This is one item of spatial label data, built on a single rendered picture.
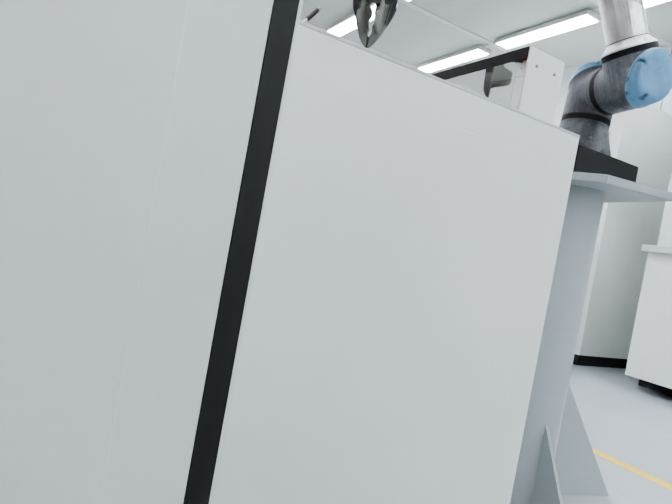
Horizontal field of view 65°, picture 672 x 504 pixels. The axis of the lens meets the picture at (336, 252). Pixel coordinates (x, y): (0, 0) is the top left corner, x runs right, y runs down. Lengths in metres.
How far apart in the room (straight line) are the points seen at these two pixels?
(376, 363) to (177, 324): 0.40
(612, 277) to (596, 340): 0.48
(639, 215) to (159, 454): 4.39
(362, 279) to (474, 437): 0.35
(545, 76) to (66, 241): 0.86
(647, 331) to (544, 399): 2.42
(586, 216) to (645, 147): 3.28
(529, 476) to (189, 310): 1.15
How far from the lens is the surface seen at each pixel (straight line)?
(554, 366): 1.41
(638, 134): 4.60
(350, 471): 0.82
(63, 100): 0.42
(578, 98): 1.49
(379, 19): 1.15
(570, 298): 1.40
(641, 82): 1.37
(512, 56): 1.07
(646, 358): 3.79
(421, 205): 0.78
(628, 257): 4.59
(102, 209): 0.42
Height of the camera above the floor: 0.56
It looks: 1 degrees down
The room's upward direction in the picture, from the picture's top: 10 degrees clockwise
